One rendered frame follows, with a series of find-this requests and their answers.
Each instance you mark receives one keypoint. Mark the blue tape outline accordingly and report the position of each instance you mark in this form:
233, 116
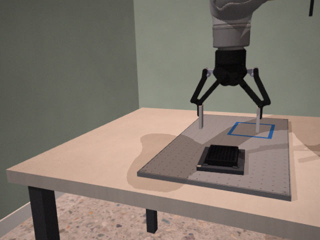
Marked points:
269, 136

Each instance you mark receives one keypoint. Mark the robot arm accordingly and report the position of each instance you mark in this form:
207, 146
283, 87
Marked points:
231, 21

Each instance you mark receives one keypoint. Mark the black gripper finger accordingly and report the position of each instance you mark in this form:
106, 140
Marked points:
254, 72
199, 102

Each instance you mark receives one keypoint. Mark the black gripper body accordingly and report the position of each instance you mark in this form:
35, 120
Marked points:
229, 62

